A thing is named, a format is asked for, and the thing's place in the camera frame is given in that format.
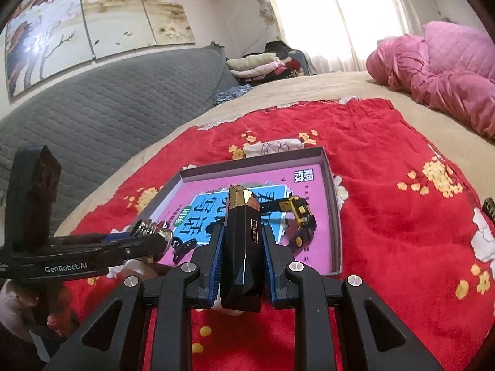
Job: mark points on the beige bed sheet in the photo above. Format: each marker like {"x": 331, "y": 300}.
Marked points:
{"x": 309, "y": 85}

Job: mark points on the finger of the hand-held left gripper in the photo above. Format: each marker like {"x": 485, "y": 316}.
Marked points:
{"x": 116, "y": 237}

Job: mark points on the red floral blanket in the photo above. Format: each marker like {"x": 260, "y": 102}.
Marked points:
{"x": 386, "y": 239}

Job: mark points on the grey cardboard box tray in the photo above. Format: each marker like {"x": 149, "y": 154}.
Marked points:
{"x": 334, "y": 216}

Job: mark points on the person's left hand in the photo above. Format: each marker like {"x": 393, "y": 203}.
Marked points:
{"x": 42, "y": 309}

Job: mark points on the silver threaded metal object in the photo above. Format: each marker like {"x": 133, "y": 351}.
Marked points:
{"x": 146, "y": 227}

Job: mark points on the white window curtain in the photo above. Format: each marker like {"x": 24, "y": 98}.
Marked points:
{"x": 348, "y": 15}

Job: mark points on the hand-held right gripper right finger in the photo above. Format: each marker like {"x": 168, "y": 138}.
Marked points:
{"x": 271, "y": 274}

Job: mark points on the pile of folded clothes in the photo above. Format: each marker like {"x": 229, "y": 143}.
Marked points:
{"x": 267, "y": 63}

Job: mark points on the black gold faceted box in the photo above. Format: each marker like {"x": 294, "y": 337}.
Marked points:
{"x": 241, "y": 247}

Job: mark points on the pink blue book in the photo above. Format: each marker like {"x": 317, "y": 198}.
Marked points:
{"x": 323, "y": 239}

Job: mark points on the yellow black wrist watch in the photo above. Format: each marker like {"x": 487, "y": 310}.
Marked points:
{"x": 299, "y": 208}

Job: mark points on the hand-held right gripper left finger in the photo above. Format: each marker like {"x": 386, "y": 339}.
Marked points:
{"x": 215, "y": 270}

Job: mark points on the small dark object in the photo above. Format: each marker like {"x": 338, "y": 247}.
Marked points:
{"x": 490, "y": 208}

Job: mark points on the black binder clip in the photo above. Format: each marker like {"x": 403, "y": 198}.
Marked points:
{"x": 180, "y": 245}

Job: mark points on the pink quilted duvet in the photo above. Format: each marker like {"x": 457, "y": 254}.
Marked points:
{"x": 444, "y": 69}

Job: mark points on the floral wall painting panel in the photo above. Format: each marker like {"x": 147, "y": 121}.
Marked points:
{"x": 116, "y": 11}
{"x": 46, "y": 38}
{"x": 166, "y": 11}

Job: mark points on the blue patterned cloth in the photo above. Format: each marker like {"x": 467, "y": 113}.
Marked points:
{"x": 230, "y": 93}

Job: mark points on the grey quilted headboard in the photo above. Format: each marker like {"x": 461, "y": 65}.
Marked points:
{"x": 116, "y": 104}

